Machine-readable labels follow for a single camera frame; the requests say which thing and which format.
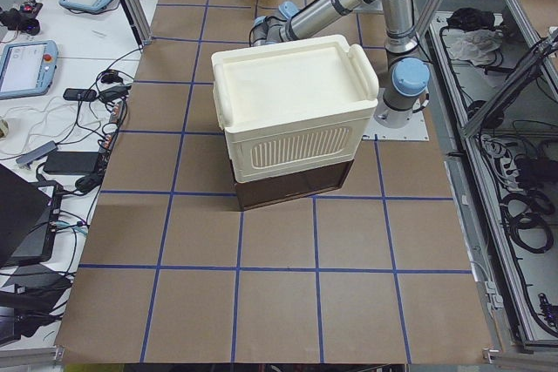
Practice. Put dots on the cream plastic drawer cabinet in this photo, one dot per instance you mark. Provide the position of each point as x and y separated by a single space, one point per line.
295 106

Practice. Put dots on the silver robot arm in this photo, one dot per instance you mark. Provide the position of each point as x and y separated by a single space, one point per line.
387 23

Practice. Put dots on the dark brown wooden box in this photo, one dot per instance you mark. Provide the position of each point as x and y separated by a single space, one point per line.
274 190

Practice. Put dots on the large black power brick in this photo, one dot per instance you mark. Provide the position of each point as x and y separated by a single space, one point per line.
71 163

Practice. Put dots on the black phone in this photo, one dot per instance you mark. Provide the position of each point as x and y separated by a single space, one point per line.
79 95

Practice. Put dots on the white crumpled cloth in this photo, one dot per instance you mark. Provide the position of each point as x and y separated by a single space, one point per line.
477 47

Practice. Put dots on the black laptop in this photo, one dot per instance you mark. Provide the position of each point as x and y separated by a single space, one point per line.
29 212

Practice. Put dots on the near blue teach pendant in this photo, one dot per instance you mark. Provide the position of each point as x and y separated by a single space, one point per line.
27 69

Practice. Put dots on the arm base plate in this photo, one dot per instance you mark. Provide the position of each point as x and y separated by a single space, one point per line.
414 129

